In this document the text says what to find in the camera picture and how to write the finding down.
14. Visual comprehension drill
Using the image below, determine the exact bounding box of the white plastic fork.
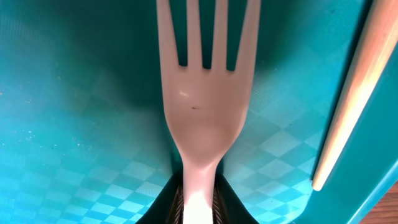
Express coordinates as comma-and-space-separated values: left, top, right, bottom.
156, 0, 261, 223

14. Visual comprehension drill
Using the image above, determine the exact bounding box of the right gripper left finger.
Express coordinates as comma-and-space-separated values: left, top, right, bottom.
136, 171, 184, 224

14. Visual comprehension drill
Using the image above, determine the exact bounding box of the teal plastic tray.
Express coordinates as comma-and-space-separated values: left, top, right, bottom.
1, 0, 397, 223

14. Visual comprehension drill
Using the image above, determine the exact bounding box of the wooden chopstick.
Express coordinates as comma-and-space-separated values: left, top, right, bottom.
312, 0, 397, 191

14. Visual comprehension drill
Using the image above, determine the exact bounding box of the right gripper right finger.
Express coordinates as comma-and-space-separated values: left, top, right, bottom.
212, 173, 259, 224

